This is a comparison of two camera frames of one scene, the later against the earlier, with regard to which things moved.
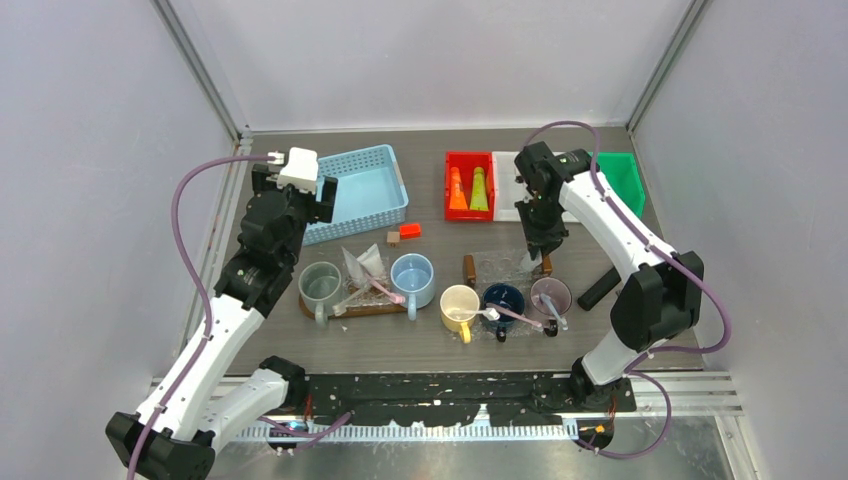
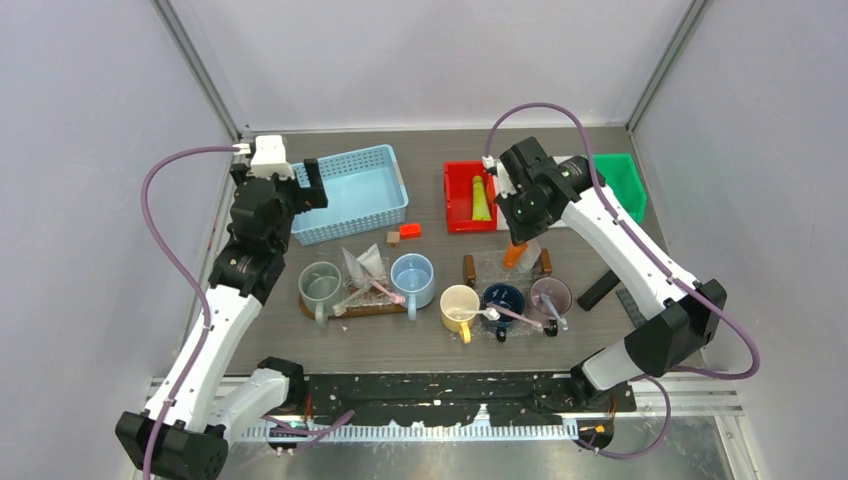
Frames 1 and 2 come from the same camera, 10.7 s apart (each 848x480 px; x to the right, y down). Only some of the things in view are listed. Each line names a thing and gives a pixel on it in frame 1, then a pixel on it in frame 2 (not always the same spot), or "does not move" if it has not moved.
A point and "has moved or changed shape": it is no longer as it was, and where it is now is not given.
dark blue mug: x=510 y=297 does not move
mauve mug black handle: x=559 y=292 does not move
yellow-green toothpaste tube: x=479 y=200 has moved or changed shape
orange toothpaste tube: x=457 y=200 → x=513 y=255
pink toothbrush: x=398 y=299 does not move
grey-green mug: x=320 y=290 does not move
